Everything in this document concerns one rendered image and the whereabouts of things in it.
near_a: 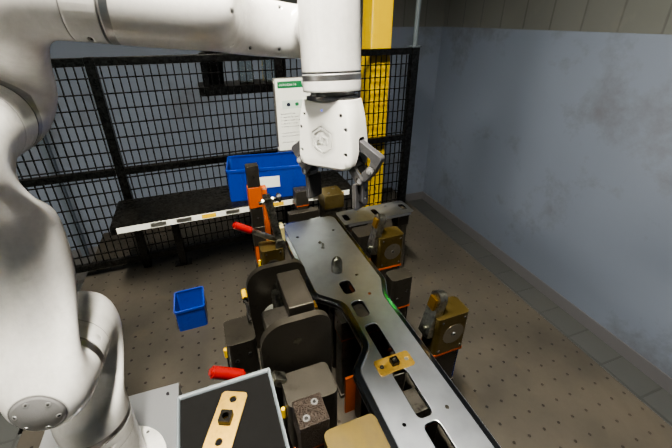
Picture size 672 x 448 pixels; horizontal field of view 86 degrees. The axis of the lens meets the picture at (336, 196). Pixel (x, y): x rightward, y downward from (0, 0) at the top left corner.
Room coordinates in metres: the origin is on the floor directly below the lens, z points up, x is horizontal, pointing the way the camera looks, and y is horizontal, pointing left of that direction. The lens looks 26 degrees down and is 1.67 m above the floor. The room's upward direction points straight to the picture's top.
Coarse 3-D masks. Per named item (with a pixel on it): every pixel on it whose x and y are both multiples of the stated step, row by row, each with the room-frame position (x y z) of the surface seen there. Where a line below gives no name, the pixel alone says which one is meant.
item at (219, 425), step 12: (228, 396) 0.34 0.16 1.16; (240, 396) 0.34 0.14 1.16; (228, 408) 0.33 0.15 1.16; (240, 408) 0.33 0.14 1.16; (216, 420) 0.31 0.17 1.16; (228, 420) 0.30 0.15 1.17; (216, 432) 0.29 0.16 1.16; (228, 432) 0.29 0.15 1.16; (204, 444) 0.28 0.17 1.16; (228, 444) 0.28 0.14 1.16
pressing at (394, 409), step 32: (288, 224) 1.11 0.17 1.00; (320, 224) 1.11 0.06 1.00; (320, 256) 0.92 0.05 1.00; (352, 256) 0.92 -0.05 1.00; (320, 288) 0.77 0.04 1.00; (384, 288) 0.77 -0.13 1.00; (352, 320) 0.65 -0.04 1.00; (384, 320) 0.65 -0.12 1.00; (416, 352) 0.56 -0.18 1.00; (384, 384) 0.48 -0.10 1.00; (416, 384) 0.48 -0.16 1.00; (448, 384) 0.48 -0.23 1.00; (384, 416) 0.42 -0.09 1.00; (416, 416) 0.42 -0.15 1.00; (448, 416) 0.42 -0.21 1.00
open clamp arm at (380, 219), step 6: (378, 216) 0.97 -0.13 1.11; (384, 216) 0.97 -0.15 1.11; (378, 222) 0.96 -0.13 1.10; (384, 222) 0.96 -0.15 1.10; (372, 228) 0.98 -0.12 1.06; (378, 228) 0.95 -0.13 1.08; (372, 234) 0.97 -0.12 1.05; (378, 234) 0.95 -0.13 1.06; (372, 240) 0.96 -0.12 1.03; (372, 246) 0.95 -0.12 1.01; (372, 252) 0.95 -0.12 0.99
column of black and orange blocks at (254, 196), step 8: (248, 168) 1.17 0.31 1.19; (256, 168) 1.18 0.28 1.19; (248, 176) 1.17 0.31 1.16; (256, 176) 1.18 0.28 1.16; (248, 184) 1.17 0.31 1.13; (256, 184) 1.18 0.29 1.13; (248, 192) 1.17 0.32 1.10; (256, 192) 1.18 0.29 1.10; (248, 200) 1.18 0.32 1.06; (256, 200) 1.17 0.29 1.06; (256, 208) 1.18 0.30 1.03; (256, 216) 1.17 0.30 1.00; (256, 224) 1.17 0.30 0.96; (256, 240) 1.17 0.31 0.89; (264, 240) 1.18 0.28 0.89; (256, 248) 1.17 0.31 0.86; (256, 256) 1.17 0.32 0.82; (256, 264) 1.17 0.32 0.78
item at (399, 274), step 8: (392, 272) 0.85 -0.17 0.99; (400, 272) 0.85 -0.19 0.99; (408, 272) 0.85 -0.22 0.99; (392, 280) 0.82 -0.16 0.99; (400, 280) 0.82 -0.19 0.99; (408, 280) 0.83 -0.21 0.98; (392, 288) 0.81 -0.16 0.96; (400, 288) 0.82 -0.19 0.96; (408, 288) 0.83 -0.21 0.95; (392, 296) 0.81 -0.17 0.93; (400, 296) 0.82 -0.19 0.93; (408, 296) 0.83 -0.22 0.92; (400, 304) 0.82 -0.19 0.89; (408, 304) 0.83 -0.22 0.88; (384, 344) 0.83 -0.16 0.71
